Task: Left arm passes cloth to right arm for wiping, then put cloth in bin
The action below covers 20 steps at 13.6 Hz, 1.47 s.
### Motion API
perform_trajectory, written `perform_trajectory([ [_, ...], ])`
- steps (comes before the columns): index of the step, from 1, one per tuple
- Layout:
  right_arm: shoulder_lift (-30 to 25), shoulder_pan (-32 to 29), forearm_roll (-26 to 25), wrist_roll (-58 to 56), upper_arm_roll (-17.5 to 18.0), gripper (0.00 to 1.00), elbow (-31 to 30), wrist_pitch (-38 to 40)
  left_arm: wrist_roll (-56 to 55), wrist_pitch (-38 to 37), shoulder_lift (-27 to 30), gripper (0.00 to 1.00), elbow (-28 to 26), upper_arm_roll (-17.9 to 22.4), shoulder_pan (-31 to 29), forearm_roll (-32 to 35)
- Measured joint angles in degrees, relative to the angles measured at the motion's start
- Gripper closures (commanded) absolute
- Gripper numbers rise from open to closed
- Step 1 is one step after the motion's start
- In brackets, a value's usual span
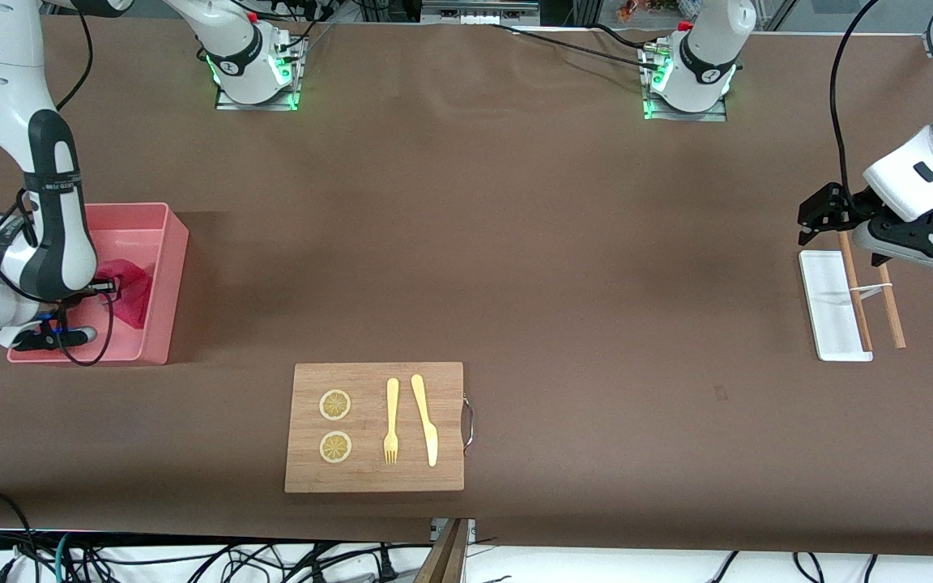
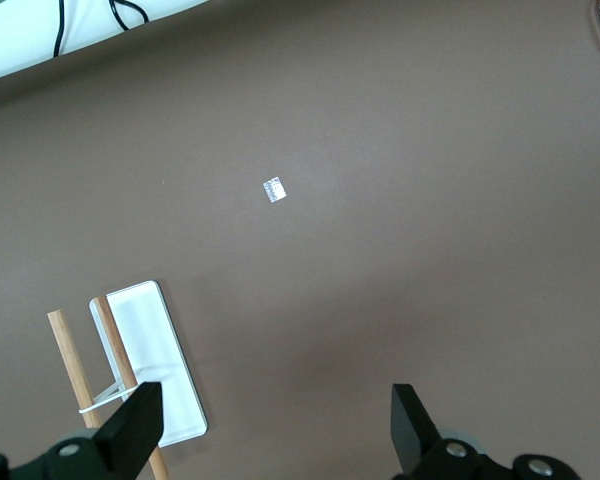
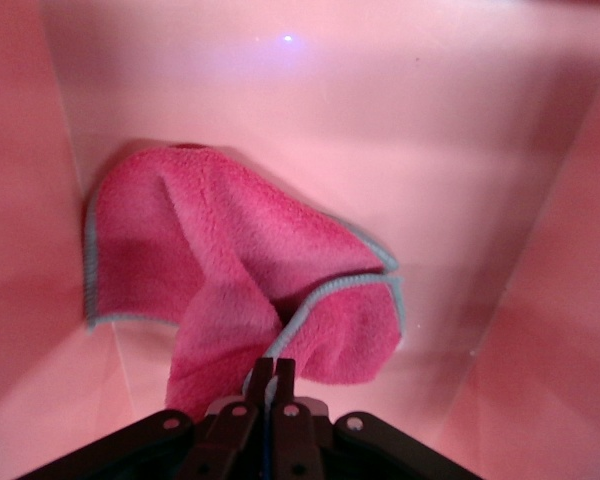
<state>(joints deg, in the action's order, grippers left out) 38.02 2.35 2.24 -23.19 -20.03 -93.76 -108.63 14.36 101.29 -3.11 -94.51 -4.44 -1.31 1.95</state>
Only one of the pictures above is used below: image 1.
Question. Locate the white rectangular tray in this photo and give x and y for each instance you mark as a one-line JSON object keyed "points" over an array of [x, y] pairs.
{"points": [[827, 308]]}

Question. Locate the black power plug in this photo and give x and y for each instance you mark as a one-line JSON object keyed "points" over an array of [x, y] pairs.
{"points": [[387, 565]]}

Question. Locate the white rubber band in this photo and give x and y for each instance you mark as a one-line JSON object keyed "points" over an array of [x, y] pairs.
{"points": [[867, 288]]}

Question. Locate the wooden plank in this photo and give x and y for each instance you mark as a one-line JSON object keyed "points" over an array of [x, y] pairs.
{"points": [[444, 559]]}

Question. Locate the yellow knife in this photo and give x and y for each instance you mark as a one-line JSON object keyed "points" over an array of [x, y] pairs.
{"points": [[426, 421]]}

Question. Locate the pink and grey cloth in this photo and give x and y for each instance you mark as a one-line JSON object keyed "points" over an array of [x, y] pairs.
{"points": [[130, 291]]}

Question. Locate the white equipment box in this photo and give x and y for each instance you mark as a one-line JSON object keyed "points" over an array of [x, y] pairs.
{"points": [[479, 10]]}

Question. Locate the pink plastic bin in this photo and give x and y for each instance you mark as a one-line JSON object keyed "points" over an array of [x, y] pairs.
{"points": [[151, 235]]}

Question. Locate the yellow fork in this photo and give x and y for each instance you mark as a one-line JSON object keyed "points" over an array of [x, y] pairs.
{"points": [[391, 405]]}

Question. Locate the wooden cutting board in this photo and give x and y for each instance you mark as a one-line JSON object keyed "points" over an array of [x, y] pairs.
{"points": [[369, 478]]}

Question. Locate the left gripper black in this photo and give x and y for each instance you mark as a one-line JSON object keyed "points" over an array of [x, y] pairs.
{"points": [[849, 205]]}

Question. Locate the small metal bracket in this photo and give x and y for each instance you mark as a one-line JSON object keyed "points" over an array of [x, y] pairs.
{"points": [[470, 530]]}

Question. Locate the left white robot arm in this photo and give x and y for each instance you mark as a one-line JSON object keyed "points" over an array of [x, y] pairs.
{"points": [[920, 174]]}

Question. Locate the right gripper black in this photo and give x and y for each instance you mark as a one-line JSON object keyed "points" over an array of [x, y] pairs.
{"points": [[102, 286]]}

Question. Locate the lemon slice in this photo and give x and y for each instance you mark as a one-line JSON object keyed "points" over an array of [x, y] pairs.
{"points": [[335, 448], [335, 405]]}

